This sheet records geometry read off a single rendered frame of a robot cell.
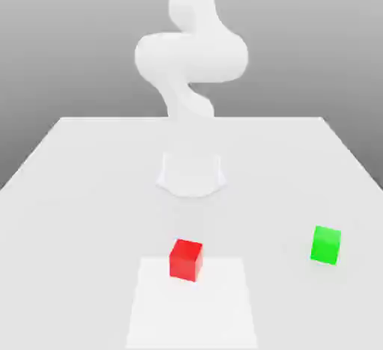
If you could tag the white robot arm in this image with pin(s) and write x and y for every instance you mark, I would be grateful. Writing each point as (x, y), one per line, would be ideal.
(191, 56)

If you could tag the small red cube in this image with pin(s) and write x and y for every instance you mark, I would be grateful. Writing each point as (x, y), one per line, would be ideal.
(185, 261)

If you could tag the small green cube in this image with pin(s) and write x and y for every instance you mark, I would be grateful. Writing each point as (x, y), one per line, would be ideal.
(325, 246)

